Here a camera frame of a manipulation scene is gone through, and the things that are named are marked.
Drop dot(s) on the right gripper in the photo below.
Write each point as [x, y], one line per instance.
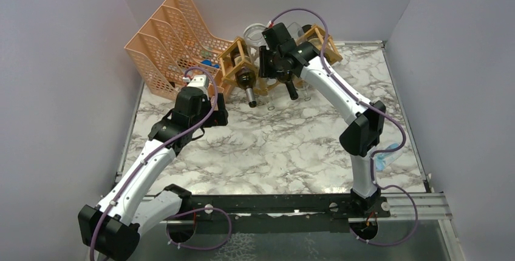
[265, 70]

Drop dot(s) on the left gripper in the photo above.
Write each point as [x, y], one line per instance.
[218, 117]

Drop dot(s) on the green wine bottle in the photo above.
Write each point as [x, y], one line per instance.
[245, 78]
[307, 30]
[286, 78]

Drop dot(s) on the small clear glass bottle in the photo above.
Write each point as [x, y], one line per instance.
[295, 30]

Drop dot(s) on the clear bottle silver cap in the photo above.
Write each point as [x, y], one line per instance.
[253, 35]

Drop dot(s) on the green wine bottle front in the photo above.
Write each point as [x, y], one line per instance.
[245, 78]

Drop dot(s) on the wooden wine rack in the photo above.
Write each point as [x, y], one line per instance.
[239, 45]

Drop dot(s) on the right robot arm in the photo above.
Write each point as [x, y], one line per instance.
[364, 119]

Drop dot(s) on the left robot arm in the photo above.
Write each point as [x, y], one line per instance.
[114, 226]

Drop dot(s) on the clear bottle blue label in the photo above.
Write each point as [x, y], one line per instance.
[382, 160]

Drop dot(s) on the blue item in organizer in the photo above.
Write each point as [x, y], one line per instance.
[210, 63]

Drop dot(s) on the pink plastic file organizer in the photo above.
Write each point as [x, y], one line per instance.
[171, 41]

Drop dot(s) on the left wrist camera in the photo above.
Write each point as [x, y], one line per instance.
[198, 81]

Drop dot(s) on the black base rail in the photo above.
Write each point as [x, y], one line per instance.
[274, 213]

